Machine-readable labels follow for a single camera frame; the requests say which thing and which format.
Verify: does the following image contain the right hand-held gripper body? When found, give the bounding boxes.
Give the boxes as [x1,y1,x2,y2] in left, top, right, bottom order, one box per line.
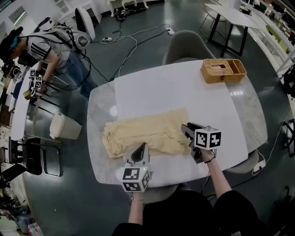
[189,125,222,165]

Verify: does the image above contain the wicker organizer basket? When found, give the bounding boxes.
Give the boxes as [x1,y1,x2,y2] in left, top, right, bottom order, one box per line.
[200,59,248,84]

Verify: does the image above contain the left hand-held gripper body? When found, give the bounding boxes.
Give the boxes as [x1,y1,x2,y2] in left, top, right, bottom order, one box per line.
[116,164,153,193]

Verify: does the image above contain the wire frame chair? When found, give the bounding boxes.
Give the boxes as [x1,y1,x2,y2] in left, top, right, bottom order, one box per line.
[199,3,228,35]

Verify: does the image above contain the person's black clothing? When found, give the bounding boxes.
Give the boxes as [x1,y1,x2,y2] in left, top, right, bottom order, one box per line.
[111,189,266,236]

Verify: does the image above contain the white floor cable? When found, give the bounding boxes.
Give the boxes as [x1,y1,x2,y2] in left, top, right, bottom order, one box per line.
[100,22,171,79]

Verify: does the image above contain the person's right forearm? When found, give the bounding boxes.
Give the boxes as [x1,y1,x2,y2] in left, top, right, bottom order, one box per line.
[205,159,232,200]

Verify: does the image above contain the cream vanity table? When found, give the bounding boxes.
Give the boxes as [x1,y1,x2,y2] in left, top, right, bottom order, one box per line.
[107,0,150,17]

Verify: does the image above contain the grey shell chair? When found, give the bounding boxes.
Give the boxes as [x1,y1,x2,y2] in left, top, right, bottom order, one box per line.
[142,183,185,205]
[224,149,260,174]
[162,29,217,65]

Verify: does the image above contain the white paper sheet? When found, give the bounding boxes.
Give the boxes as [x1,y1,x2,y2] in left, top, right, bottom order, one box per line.
[114,60,249,188]

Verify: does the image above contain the white power cable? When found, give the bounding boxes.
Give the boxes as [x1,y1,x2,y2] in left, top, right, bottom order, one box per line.
[255,110,293,163]

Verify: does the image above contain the black folding chair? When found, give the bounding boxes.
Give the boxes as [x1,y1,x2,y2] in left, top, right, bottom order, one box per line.
[24,137,64,177]

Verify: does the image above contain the black cable tangle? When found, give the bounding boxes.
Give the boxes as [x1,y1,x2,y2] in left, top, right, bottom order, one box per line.
[113,7,144,23]

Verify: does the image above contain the beige trash bin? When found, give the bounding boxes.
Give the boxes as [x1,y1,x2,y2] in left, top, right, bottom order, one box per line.
[49,112,83,141]

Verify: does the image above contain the person's right hand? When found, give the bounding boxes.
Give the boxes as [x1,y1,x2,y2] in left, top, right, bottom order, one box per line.
[201,148,217,164]

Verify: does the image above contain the long white desk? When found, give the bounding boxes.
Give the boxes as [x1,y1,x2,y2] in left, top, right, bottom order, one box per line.
[10,77,32,141]

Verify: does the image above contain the white shelf unit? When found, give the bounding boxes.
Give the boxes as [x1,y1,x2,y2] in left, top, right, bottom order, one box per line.
[53,0,102,24]

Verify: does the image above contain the white table black legs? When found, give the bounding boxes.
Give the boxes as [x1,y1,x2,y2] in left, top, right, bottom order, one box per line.
[200,3,264,58]

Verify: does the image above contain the black office chair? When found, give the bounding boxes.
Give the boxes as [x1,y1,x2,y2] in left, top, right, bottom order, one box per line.
[282,66,295,100]
[281,119,295,158]

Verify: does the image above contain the cream yellow cloth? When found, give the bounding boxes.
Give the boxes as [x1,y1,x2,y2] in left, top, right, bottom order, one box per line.
[101,107,192,159]

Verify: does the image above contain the white metal shelving rack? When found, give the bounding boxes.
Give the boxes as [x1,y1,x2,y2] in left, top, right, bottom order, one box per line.
[239,0,295,75]

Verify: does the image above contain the person's left forearm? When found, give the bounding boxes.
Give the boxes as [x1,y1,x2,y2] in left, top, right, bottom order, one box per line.
[128,192,145,225]

